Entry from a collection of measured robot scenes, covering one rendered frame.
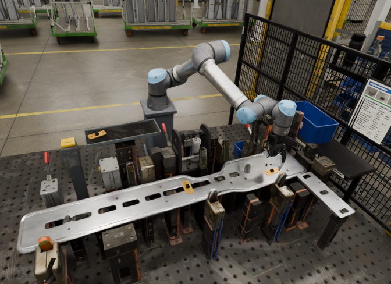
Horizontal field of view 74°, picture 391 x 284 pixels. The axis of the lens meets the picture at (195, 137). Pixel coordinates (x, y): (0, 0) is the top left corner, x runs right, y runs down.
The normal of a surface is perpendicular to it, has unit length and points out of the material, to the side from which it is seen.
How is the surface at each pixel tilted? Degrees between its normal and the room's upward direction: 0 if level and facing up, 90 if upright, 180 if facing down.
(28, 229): 0
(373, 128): 90
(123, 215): 0
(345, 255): 0
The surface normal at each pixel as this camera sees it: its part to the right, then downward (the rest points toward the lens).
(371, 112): -0.92, 0.19
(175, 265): 0.06, -0.82
